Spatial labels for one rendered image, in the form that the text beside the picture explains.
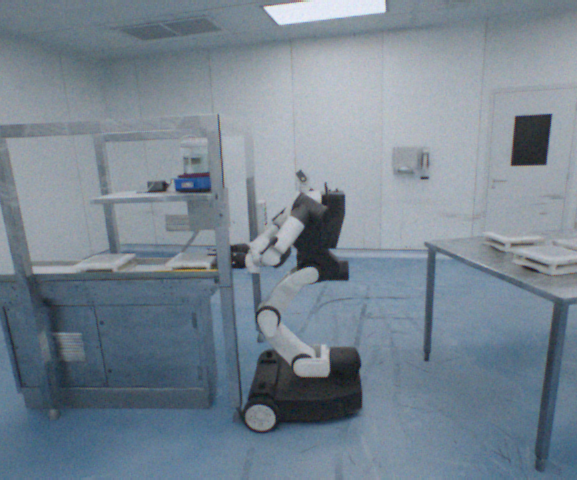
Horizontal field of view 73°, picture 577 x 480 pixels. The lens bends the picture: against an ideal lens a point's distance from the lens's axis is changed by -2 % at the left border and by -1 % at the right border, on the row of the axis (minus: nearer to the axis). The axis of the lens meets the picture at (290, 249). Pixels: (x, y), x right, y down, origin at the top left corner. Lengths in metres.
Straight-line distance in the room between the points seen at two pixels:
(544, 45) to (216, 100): 4.12
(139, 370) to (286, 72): 4.35
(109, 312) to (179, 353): 0.46
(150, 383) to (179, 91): 4.63
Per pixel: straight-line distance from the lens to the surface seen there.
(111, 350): 2.58
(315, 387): 2.38
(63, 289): 2.50
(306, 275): 2.11
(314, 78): 5.68
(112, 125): 2.13
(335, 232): 2.05
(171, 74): 6.43
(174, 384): 2.54
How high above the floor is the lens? 1.47
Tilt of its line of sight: 14 degrees down
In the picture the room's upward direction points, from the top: 2 degrees counter-clockwise
